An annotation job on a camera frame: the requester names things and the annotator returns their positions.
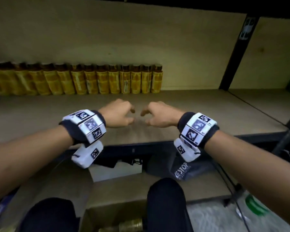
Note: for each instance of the blue white printed packet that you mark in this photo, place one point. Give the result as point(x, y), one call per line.
point(0, 210)

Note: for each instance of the group of rearranged yellow jars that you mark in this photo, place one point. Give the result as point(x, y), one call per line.
point(87, 82)

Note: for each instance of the person's right forearm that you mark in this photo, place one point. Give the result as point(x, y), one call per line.
point(256, 171)

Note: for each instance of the cardboard box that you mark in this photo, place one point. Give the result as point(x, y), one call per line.
point(106, 215)

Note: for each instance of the wooden shelf with black frame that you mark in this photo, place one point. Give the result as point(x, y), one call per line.
point(207, 106)

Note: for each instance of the clear plastic bottle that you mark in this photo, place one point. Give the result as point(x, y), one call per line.
point(255, 205)

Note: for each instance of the person's left forearm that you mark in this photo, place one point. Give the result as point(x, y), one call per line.
point(26, 157)

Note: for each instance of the white box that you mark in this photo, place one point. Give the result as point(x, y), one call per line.
point(116, 171)

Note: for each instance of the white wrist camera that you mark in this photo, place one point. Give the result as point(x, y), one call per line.
point(186, 150)
point(87, 155)

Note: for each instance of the person's left hand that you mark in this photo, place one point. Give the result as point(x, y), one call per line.
point(118, 115)

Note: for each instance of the black pouch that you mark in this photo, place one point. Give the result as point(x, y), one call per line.
point(106, 161)

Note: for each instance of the black printed bag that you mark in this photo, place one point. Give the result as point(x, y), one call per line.
point(183, 169)

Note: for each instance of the black marker wrist band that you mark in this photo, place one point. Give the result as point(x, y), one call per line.
point(198, 129)
point(87, 125)

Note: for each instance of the person's right leg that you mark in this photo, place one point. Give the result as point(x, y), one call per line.
point(166, 205)

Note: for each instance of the person's right hand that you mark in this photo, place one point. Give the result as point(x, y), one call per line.
point(164, 115)

